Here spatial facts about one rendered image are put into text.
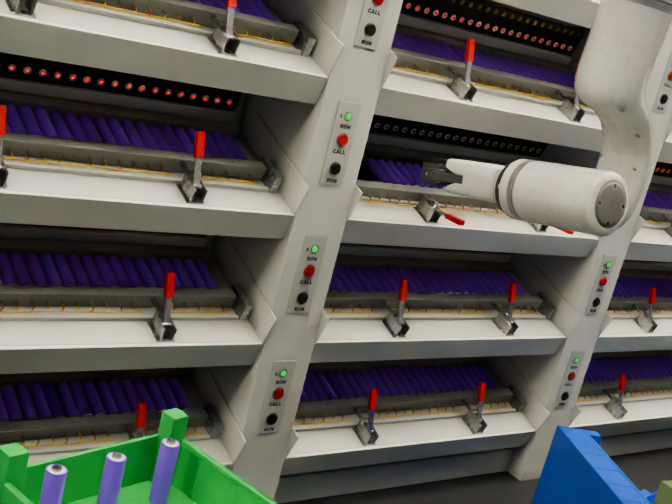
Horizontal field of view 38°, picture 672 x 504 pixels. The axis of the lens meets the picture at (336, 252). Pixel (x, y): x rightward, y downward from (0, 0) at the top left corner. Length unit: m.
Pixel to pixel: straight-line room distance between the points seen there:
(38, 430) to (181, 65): 0.54
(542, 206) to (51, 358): 0.66
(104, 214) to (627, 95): 0.67
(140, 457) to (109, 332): 0.39
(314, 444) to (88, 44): 0.77
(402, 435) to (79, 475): 0.91
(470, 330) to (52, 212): 0.82
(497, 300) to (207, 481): 0.98
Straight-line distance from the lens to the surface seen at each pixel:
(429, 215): 1.57
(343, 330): 1.57
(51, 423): 1.45
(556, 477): 1.80
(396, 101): 1.46
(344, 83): 1.39
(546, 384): 1.98
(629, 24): 1.28
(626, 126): 1.33
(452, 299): 1.77
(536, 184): 1.32
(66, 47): 1.20
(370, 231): 1.51
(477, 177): 1.38
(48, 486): 0.89
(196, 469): 0.99
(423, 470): 1.89
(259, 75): 1.32
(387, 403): 1.77
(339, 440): 1.68
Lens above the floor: 0.83
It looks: 14 degrees down
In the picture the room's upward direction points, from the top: 14 degrees clockwise
